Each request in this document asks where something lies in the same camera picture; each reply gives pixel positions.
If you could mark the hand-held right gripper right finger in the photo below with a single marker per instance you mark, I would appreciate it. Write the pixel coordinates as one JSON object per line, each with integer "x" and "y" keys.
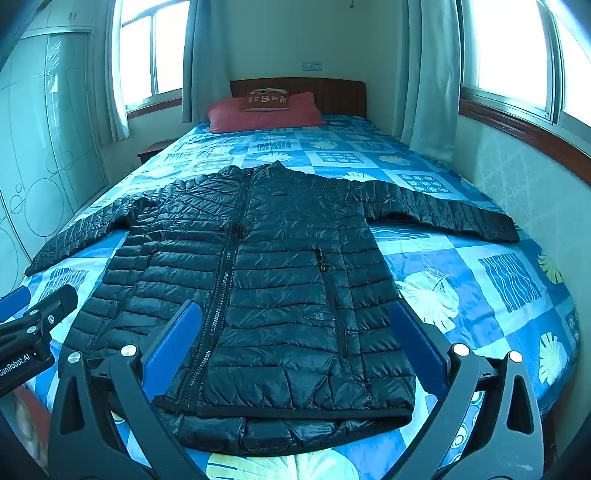
{"x": 418, "y": 344}

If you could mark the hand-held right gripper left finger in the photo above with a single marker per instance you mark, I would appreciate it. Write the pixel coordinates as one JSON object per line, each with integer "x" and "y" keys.
{"x": 173, "y": 344}

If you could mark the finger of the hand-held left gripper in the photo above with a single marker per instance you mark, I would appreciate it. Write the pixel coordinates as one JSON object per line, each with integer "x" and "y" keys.
{"x": 14, "y": 304}
{"x": 51, "y": 307}

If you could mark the black puffer jacket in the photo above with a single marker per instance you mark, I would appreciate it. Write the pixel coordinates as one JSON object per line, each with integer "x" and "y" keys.
{"x": 277, "y": 277}

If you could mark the bed with blue patterned sheet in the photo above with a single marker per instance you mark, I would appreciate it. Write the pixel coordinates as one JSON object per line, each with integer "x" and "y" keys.
{"x": 461, "y": 286}

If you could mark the pale wardrobe with circle pattern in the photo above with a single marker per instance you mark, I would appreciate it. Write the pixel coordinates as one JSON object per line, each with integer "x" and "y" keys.
{"x": 46, "y": 138}

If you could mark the wooden nightstand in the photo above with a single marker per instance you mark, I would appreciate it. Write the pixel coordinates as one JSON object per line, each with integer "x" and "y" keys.
{"x": 154, "y": 150}

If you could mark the pale curtain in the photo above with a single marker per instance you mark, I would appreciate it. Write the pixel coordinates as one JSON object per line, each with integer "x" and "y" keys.
{"x": 108, "y": 92}
{"x": 434, "y": 92}
{"x": 203, "y": 69}

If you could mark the red pillow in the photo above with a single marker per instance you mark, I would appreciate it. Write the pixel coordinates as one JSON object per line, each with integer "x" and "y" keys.
{"x": 221, "y": 121}

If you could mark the brown printed cushion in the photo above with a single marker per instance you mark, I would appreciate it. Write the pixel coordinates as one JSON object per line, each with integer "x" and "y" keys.
{"x": 265, "y": 99}

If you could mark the wooden headboard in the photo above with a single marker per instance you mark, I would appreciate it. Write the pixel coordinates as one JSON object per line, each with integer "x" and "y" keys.
{"x": 337, "y": 94}

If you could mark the window with narrow wooden sill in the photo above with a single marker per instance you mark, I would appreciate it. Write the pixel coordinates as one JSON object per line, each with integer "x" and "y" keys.
{"x": 166, "y": 50}

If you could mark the window with wide wooden sill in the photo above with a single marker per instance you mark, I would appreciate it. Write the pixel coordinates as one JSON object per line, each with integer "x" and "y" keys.
{"x": 508, "y": 46}

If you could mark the white wall switch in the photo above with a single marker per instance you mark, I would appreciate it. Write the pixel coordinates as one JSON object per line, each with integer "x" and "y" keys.
{"x": 311, "y": 65}

